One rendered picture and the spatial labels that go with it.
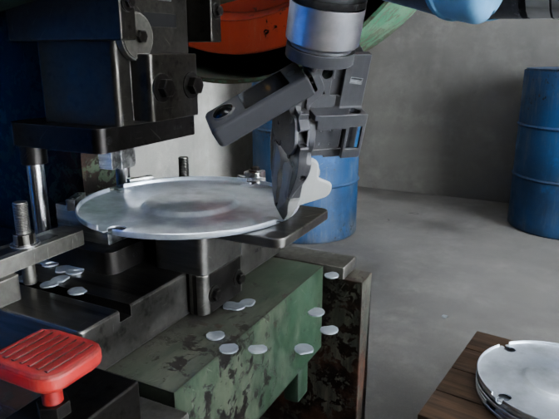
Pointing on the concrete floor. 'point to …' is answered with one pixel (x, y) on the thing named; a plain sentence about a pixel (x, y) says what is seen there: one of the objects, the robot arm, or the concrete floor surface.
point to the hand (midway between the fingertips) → (279, 209)
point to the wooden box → (462, 385)
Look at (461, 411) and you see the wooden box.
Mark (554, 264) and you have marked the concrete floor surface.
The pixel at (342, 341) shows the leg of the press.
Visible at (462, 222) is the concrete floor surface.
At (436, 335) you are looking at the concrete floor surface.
